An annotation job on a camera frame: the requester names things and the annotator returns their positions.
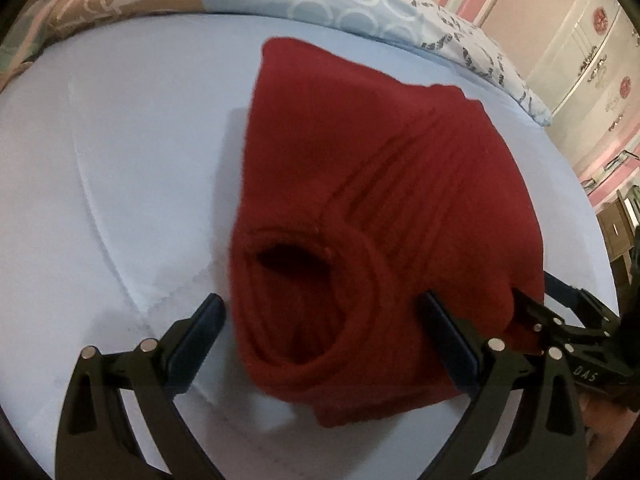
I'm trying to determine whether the green plaid cloth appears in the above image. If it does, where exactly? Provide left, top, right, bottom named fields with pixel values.
left=1, top=15, right=47, bottom=89

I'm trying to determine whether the white quilted comforter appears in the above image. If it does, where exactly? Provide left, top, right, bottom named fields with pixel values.
left=1, top=14, right=617, bottom=471

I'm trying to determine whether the white wardrobe with decals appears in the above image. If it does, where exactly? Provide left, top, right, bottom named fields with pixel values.
left=479, top=0, right=640, bottom=172

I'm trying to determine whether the person's hand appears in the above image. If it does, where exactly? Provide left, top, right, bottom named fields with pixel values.
left=578, top=391, right=639, bottom=479

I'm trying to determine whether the red knit sweater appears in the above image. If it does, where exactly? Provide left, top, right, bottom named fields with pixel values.
left=230, top=38, right=544, bottom=428

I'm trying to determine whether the brown wooden furniture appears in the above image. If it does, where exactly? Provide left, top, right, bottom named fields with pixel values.
left=597, top=192, right=639, bottom=310

